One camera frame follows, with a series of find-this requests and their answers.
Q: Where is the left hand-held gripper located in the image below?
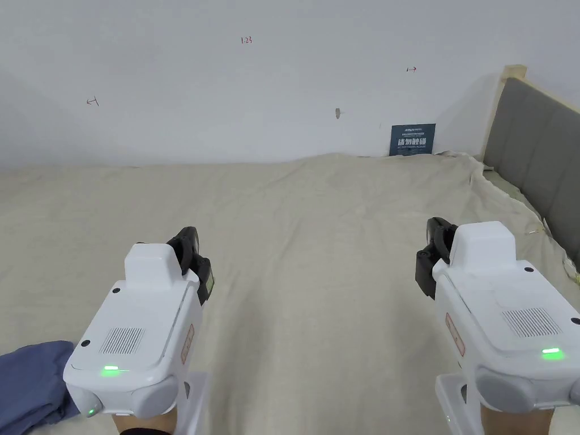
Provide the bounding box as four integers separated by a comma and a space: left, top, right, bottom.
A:
62, 226, 216, 435

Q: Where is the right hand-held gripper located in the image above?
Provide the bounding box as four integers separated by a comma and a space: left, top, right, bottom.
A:
414, 216, 580, 435

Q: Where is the person's left hand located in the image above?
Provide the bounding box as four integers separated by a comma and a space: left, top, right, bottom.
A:
113, 404, 179, 435

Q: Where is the person's right hand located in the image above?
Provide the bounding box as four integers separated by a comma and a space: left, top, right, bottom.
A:
481, 406, 557, 435

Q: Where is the bed with beige sheet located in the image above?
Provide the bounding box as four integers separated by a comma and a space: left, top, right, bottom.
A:
0, 151, 580, 435

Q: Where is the dark blue sign card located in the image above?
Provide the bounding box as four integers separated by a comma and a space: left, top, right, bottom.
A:
390, 122, 437, 157

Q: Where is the grey padded headboard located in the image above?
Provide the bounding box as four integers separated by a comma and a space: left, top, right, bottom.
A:
481, 65, 580, 285

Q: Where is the blue garment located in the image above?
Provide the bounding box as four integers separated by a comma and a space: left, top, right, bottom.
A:
0, 340, 82, 435

